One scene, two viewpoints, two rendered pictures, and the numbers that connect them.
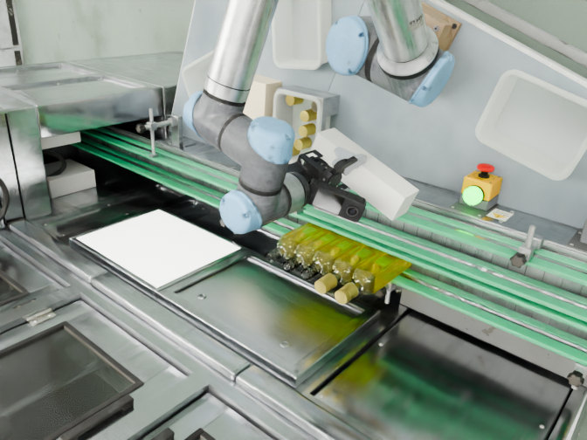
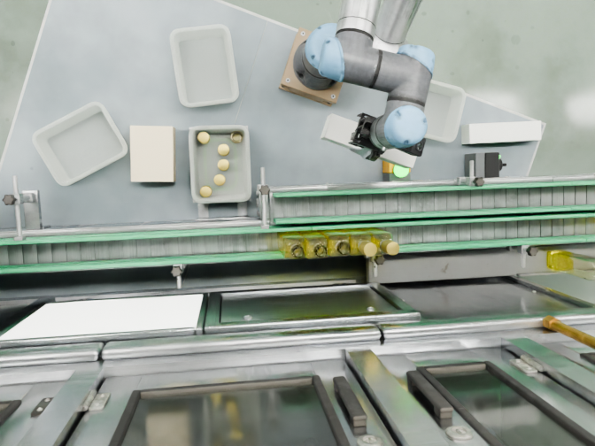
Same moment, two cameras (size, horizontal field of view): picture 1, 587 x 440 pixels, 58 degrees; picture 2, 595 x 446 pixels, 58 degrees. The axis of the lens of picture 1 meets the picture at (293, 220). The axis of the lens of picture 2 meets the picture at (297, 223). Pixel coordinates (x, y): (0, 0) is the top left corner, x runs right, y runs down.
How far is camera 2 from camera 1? 1.10 m
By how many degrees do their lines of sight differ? 48
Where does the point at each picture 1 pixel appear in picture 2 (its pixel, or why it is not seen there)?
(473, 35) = not seen: hidden behind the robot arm
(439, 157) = (351, 158)
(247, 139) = (408, 58)
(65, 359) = (205, 404)
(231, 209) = (410, 119)
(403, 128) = (315, 143)
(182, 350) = (305, 347)
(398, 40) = (409, 20)
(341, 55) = not seen: hidden behind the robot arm
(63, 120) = not seen: outside the picture
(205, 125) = (360, 57)
